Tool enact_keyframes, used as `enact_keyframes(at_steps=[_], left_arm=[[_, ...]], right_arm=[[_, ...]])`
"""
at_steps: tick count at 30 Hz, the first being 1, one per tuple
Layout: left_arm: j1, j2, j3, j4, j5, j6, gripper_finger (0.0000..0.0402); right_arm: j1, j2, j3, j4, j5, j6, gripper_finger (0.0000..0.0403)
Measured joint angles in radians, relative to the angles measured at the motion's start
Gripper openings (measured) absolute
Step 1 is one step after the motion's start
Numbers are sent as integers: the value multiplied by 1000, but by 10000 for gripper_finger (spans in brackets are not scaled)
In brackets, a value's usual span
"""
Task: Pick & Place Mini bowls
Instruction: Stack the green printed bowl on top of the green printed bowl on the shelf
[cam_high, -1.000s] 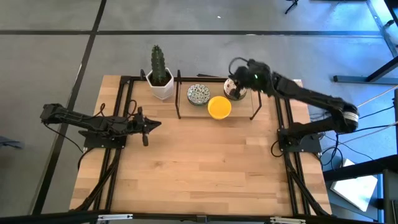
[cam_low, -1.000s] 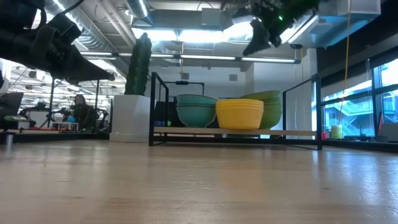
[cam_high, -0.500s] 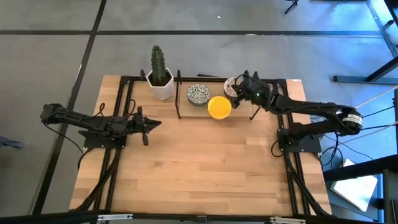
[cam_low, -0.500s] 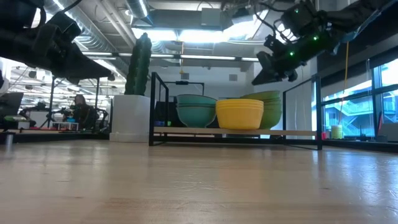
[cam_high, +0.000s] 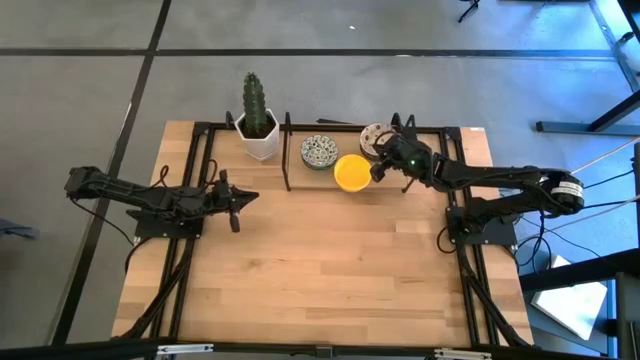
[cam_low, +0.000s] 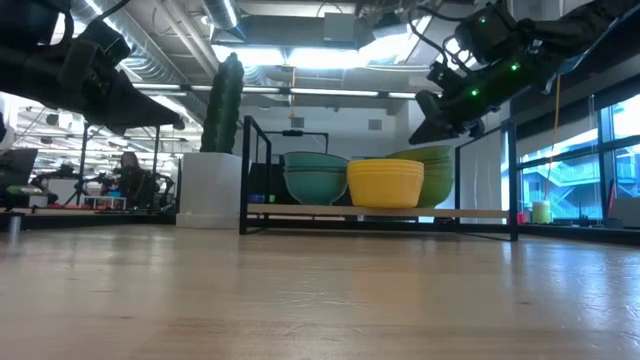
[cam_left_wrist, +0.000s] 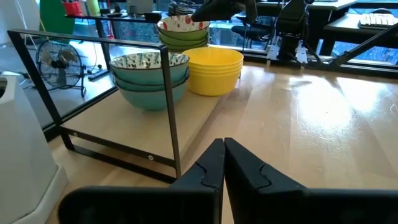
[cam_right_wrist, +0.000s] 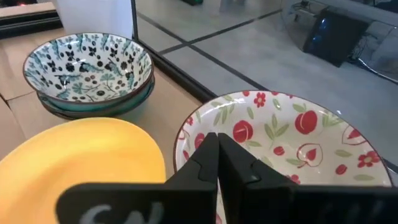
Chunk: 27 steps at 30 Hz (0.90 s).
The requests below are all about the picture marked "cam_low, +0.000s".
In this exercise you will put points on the lime green cup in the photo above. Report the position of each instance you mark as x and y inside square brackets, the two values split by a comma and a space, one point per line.
[541, 212]

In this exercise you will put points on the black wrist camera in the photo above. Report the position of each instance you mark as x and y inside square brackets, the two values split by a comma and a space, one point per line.
[100, 42]
[487, 32]

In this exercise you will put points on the green cactus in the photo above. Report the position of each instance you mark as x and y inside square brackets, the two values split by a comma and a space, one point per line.
[222, 110]

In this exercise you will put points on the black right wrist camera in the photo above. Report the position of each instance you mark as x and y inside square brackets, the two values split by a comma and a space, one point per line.
[487, 32]

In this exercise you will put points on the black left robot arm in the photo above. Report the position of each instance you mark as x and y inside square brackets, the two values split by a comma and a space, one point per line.
[25, 60]

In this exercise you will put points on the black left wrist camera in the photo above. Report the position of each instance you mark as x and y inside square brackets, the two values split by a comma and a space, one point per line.
[100, 42]

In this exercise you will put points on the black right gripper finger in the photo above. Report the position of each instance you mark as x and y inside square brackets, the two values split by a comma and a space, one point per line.
[430, 105]
[437, 131]

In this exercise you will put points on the small red object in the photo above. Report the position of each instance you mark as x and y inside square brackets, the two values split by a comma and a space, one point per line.
[521, 218]

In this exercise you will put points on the white hexagonal plant pot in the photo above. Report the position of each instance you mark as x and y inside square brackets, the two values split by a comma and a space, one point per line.
[210, 190]

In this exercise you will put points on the green patterned mini bowl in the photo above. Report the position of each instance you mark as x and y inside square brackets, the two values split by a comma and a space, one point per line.
[315, 160]
[315, 170]
[315, 190]

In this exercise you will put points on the black background rig frame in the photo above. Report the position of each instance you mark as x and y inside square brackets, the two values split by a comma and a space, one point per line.
[156, 165]
[292, 133]

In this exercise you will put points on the white low table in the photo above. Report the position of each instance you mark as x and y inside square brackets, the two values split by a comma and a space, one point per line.
[105, 200]

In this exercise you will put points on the person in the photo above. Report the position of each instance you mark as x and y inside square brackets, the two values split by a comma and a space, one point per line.
[132, 182]

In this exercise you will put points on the grey box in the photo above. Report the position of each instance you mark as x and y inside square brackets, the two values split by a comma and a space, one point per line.
[625, 215]

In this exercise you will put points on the silver ribbed duct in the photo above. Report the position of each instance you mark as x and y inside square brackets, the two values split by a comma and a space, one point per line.
[145, 55]

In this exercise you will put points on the long ceiling light bar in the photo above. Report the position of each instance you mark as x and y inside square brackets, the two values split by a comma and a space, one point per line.
[325, 92]

